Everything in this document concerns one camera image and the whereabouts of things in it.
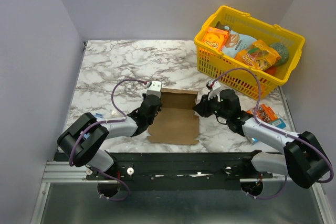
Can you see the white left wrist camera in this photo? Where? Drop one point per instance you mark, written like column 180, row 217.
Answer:
column 154, row 88

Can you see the light blue snack bag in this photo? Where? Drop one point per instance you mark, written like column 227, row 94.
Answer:
column 237, row 42

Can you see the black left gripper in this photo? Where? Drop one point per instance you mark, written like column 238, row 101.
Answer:
column 144, row 97

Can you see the green steel scouring pad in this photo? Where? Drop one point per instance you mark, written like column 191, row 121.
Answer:
column 283, row 52

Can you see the orange small box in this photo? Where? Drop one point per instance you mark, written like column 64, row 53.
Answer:
column 266, row 114

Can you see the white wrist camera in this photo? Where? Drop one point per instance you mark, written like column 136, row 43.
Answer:
column 214, row 89
column 154, row 88

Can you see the brown cardboard box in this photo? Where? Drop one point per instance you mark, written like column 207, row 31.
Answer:
column 177, row 122

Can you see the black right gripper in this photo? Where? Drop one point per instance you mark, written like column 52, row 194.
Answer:
column 203, row 106

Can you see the orange candy bag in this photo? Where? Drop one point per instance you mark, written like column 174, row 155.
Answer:
column 258, row 56

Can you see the yellow plastic basket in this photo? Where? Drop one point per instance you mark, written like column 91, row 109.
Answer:
column 251, row 82

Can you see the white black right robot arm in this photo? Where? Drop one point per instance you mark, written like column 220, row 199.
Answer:
column 300, row 157

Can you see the orange snack box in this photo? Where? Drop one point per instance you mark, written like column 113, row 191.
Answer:
column 215, row 38

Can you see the blue white small box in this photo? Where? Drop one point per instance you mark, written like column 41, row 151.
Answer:
column 278, row 123

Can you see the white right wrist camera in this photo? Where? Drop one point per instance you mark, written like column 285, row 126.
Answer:
column 214, row 89

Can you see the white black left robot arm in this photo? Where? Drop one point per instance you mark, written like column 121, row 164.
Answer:
column 82, row 140

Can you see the blue small tag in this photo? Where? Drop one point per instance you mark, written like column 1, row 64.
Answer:
column 99, row 115

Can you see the orange round item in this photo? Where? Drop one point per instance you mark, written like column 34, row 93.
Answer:
column 271, row 71

